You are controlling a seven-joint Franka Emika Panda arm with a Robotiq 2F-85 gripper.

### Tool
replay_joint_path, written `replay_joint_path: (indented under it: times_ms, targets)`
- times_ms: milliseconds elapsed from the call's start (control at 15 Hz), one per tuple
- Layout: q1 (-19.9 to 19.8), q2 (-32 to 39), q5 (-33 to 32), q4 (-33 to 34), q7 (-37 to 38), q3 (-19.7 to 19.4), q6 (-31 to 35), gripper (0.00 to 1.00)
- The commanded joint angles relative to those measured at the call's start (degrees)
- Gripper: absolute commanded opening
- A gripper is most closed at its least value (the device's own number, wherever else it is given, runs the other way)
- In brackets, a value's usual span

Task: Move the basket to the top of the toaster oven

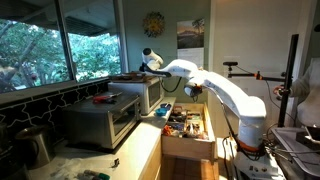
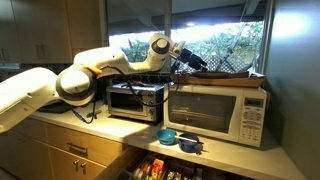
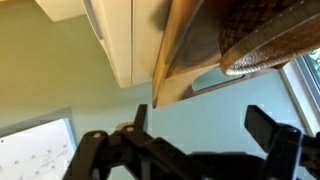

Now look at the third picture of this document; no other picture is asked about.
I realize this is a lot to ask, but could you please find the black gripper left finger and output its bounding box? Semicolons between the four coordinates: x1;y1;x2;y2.
62;103;214;180

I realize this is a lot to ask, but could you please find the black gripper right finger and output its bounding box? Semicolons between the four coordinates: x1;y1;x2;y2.
243;104;320;180

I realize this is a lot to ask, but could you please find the brown woven basket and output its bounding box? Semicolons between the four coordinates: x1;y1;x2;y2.
217;0;320;77

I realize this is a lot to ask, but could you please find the white microwave oven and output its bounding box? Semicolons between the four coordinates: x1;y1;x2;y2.
34;0;175;90

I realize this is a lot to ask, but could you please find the large glass window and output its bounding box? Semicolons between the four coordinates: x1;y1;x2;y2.
279;49;320;136

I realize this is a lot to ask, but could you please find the white wall calendar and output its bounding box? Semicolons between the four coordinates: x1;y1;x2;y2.
0;116;80;180

